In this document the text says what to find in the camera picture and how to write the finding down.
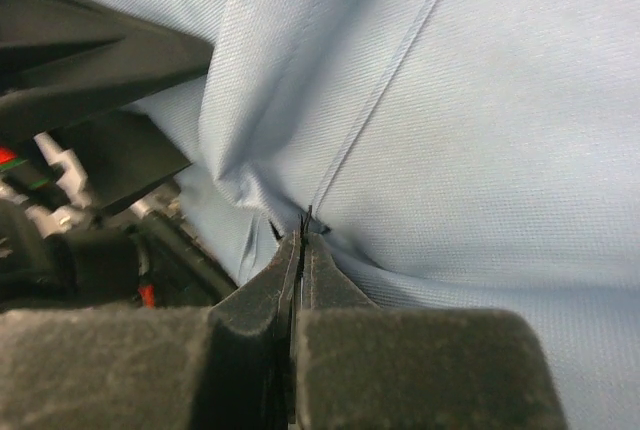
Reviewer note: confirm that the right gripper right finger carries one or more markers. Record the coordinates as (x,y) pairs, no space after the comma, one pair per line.
(359,366)

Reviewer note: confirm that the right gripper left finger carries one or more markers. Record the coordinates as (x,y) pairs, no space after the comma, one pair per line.
(184,368)

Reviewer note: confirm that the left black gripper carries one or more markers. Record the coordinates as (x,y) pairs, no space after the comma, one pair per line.
(90,213)

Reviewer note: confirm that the blue fabric backpack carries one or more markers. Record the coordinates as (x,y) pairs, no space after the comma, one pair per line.
(457,153)

